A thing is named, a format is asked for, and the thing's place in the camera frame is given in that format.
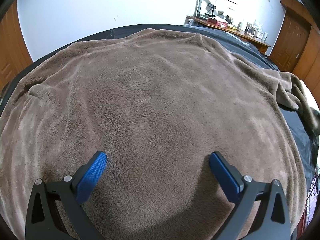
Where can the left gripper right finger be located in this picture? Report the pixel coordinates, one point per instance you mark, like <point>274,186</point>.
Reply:
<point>272,218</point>

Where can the wooden door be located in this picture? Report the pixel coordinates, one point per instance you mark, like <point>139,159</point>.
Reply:
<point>296,49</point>
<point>14,55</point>

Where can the wooden desk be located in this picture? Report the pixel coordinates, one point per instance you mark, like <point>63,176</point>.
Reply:
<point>260,44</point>

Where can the brown fleece blanket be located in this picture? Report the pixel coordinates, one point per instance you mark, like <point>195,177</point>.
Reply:
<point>155,109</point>

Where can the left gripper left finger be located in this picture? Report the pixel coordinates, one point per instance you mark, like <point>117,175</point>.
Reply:
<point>43,219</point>

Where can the red tissue box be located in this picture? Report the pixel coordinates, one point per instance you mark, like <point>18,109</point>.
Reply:
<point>221,24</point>

